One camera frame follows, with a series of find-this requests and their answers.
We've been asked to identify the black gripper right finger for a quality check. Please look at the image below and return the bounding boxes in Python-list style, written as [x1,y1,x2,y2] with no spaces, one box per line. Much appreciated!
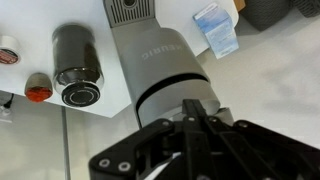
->
[194,99,268,180]

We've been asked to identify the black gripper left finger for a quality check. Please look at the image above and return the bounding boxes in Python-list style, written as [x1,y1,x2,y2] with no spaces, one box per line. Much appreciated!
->
[181,98,202,180]

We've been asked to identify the gray Keurig coffee maker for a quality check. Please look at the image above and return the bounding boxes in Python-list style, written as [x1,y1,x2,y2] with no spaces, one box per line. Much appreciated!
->
[102,0,235,129]

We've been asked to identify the coffee jar with chrome lid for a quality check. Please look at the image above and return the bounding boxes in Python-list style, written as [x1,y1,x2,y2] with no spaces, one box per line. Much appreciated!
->
[51,23,105,108]

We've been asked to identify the white coffee pod red lid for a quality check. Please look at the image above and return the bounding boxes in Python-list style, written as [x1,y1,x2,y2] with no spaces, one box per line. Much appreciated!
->
[0,34,22,66]

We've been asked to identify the blue tissue pack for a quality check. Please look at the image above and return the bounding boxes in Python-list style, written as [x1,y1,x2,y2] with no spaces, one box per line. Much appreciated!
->
[192,2,240,60]

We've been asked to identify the thin metal pole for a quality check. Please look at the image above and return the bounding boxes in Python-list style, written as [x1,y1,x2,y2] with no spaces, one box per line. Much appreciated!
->
[60,106,72,180]

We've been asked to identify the gray fabric couch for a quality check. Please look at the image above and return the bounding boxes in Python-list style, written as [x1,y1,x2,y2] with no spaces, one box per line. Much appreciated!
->
[239,0,320,23]

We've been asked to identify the small cup with red filling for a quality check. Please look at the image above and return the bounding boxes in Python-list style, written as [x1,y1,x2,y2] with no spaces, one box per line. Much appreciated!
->
[24,72,54,104]

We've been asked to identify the black power cable with plug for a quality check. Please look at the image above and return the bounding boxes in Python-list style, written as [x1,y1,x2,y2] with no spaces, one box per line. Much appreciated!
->
[2,93,15,110]

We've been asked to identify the white wall outlet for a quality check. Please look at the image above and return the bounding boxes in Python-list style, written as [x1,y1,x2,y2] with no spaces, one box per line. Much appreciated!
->
[0,107,14,125]

